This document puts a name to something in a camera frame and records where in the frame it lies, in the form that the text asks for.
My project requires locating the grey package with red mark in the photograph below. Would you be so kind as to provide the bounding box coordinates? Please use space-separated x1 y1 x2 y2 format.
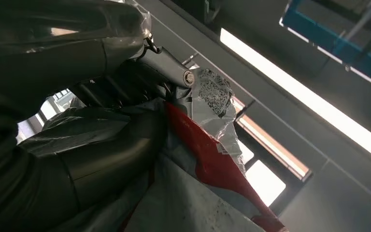
17 67 289 232

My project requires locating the short ceiling light panel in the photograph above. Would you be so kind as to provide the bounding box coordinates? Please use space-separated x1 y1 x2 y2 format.
233 97 312 182

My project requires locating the long ceiling light strip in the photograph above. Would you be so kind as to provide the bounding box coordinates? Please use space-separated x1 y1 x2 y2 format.
219 28 371 168

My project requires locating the blue metal frame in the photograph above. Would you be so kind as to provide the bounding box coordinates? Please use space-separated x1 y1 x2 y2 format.
279 0 371 91

